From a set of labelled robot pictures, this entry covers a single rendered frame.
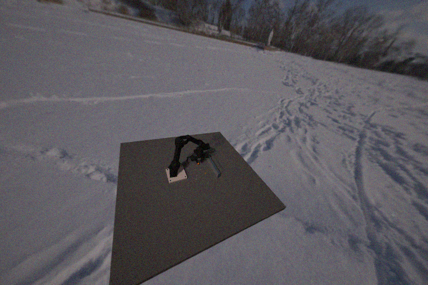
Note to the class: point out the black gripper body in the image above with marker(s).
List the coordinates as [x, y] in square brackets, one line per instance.
[199, 155]

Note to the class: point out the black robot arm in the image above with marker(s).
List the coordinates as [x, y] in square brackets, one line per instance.
[179, 142]

